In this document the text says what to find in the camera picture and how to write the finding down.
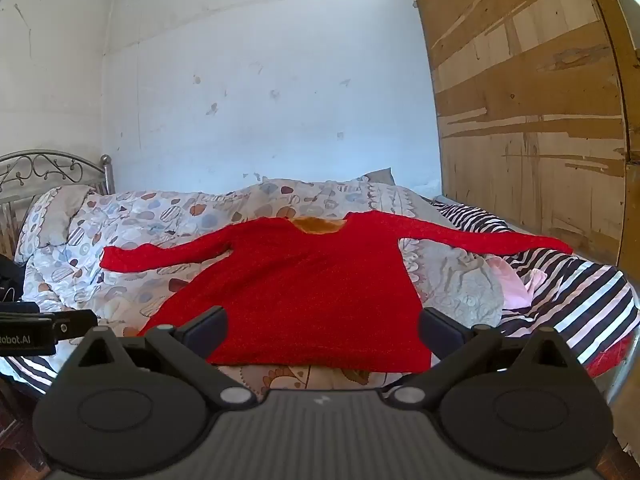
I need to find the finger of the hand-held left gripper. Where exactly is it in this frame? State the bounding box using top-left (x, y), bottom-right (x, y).
top-left (52, 309), bottom-right (100, 342)

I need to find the dark cloth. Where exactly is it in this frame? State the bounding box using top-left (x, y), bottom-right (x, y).
top-left (0, 254), bottom-right (27, 306)

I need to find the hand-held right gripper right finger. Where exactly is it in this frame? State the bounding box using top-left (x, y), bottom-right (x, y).
top-left (392, 307), bottom-right (581, 409)

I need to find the red knit sweater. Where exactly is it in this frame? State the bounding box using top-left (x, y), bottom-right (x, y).
top-left (100, 211), bottom-right (574, 375)

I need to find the grey pillow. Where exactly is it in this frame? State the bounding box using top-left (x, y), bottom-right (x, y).
top-left (362, 167), bottom-right (397, 187)

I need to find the circle patterned quilt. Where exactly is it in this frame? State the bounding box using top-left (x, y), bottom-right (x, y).
top-left (15, 177), bottom-right (506, 397)

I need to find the metal bed headboard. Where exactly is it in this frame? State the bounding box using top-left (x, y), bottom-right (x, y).
top-left (0, 150), bottom-right (117, 257)

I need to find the red fabric under sheet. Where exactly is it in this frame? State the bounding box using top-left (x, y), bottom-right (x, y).
top-left (584, 334), bottom-right (634, 379)

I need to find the worn wooden board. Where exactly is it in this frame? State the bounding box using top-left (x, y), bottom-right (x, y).
top-left (406, 0), bottom-right (640, 272)

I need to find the patterned pillow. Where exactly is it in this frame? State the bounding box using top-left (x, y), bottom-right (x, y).
top-left (15, 185), bottom-right (97, 262)

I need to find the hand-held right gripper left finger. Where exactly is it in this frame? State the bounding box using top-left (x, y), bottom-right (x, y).
top-left (75, 306), bottom-right (258, 409)

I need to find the black white striped bed sheet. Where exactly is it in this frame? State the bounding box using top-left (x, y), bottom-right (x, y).
top-left (0, 197), bottom-right (640, 392)

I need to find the pink cloth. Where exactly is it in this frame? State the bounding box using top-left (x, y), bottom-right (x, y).
top-left (481, 255), bottom-right (549, 312)

